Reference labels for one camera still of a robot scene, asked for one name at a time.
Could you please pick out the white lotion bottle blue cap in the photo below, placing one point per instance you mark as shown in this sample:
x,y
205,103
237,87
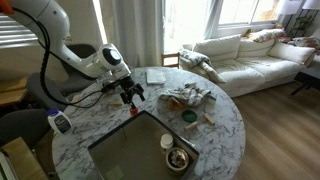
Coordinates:
x,y
59,122

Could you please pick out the transparent container with red lid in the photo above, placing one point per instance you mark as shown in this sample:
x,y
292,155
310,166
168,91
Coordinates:
x,y
133,111

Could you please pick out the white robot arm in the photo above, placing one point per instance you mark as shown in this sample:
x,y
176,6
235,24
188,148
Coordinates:
x,y
51,25

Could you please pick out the small wooden block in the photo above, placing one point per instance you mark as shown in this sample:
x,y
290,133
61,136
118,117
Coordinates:
x,y
191,125

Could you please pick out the dark cardboard box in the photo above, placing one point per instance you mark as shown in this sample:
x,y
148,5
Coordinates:
x,y
132,151

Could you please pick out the wooden chair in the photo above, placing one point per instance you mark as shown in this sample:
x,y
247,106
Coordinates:
x,y
170,60

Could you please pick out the white folded paper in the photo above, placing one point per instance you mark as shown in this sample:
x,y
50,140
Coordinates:
x,y
155,77

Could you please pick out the green lid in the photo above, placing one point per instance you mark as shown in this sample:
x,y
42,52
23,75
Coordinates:
x,y
189,116

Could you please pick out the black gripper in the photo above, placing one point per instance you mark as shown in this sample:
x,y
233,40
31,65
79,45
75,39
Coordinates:
x,y
130,88

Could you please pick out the grey office chair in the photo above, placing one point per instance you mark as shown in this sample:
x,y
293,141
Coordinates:
x,y
32,124

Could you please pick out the black coffee table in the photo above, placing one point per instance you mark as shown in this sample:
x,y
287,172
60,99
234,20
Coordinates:
x,y
310,78

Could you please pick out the grey blanket on sofa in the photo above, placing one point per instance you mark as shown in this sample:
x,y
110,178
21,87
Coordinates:
x,y
200,64

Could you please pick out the white cap bottle in box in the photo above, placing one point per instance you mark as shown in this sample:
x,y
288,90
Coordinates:
x,y
166,143

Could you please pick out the striped cloth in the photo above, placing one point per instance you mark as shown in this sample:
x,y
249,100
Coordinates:
x,y
190,95

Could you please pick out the white sofa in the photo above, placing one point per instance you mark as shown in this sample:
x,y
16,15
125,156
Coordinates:
x,y
248,66

